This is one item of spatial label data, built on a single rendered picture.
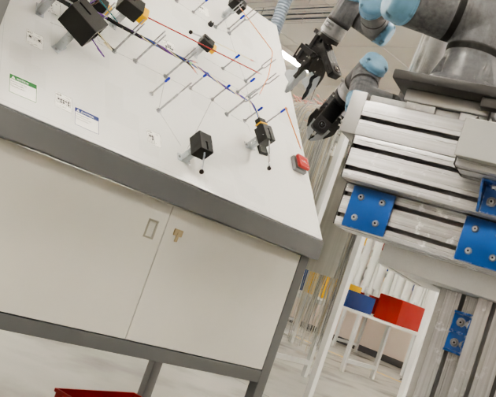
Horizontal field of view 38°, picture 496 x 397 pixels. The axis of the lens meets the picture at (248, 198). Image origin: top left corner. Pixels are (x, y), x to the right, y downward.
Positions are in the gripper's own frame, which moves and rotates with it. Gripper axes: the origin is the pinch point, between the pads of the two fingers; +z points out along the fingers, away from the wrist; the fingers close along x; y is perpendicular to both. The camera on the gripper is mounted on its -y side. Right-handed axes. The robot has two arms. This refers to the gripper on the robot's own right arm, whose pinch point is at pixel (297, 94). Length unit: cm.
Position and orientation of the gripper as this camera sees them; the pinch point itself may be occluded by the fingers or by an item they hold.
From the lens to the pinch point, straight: 225.6
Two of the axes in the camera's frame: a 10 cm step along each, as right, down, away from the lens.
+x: -6.6, -1.6, -7.3
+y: -5.3, -6.0, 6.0
